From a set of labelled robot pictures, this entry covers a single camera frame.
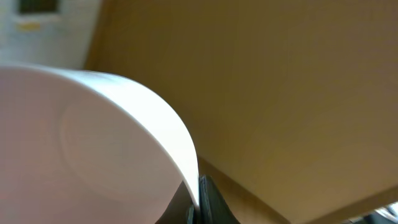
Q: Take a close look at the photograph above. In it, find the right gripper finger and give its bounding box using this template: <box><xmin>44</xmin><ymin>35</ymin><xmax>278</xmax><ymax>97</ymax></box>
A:
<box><xmin>186</xmin><ymin>175</ymin><xmax>239</xmax><ymax>224</ymax></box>

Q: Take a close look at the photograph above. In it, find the pink bowl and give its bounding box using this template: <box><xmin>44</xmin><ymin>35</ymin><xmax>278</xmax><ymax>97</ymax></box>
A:
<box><xmin>1</xmin><ymin>64</ymin><xmax>200</xmax><ymax>223</ymax></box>

